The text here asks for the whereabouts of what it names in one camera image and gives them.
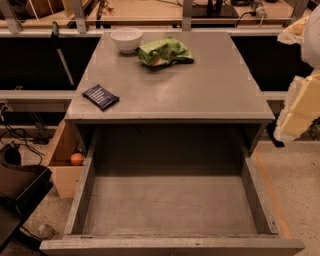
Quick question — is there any black bin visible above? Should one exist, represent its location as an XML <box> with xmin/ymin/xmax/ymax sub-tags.
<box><xmin>0</xmin><ymin>145</ymin><xmax>53</xmax><ymax>252</ymax></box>

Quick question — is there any grey cabinet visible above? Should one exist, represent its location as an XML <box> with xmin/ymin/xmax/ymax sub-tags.
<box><xmin>65</xmin><ymin>30</ymin><xmax>274</xmax><ymax>151</ymax></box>

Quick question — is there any metal rail frame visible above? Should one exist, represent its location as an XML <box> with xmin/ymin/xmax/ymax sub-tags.
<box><xmin>0</xmin><ymin>0</ymin><xmax>311</xmax><ymax>37</ymax></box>

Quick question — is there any black floor cable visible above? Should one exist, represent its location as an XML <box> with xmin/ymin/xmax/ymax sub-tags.
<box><xmin>0</xmin><ymin>106</ymin><xmax>45</xmax><ymax>166</ymax></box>

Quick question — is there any small grey floor ball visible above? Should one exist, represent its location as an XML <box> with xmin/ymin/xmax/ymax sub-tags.
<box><xmin>38</xmin><ymin>224</ymin><xmax>55</xmax><ymax>240</ymax></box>

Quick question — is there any open grey top drawer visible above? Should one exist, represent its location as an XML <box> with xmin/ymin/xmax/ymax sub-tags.
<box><xmin>41</xmin><ymin>125</ymin><xmax>304</xmax><ymax>256</ymax></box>

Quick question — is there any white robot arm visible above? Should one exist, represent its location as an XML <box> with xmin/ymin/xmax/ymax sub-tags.
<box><xmin>273</xmin><ymin>6</ymin><xmax>320</xmax><ymax>142</ymax></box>

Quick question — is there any light wooden box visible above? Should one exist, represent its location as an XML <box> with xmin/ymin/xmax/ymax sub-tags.
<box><xmin>43</xmin><ymin>120</ymin><xmax>84</xmax><ymax>199</ymax></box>

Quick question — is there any foam padded gripper finger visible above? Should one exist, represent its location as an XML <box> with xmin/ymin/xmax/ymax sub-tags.
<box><xmin>273</xmin><ymin>74</ymin><xmax>320</xmax><ymax>142</ymax></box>
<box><xmin>277</xmin><ymin>17</ymin><xmax>309</xmax><ymax>45</ymax></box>

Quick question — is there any white ceramic bowl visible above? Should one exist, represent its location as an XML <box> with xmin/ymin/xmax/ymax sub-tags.
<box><xmin>110</xmin><ymin>27</ymin><xmax>143</xmax><ymax>53</ymax></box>

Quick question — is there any dark blue snack packet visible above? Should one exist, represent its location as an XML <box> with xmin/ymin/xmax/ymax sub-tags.
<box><xmin>82</xmin><ymin>84</ymin><xmax>119</xmax><ymax>111</ymax></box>

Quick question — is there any orange ball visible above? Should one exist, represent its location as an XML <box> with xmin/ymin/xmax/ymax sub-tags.
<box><xmin>70</xmin><ymin>153</ymin><xmax>84</xmax><ymax>166</ymax></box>

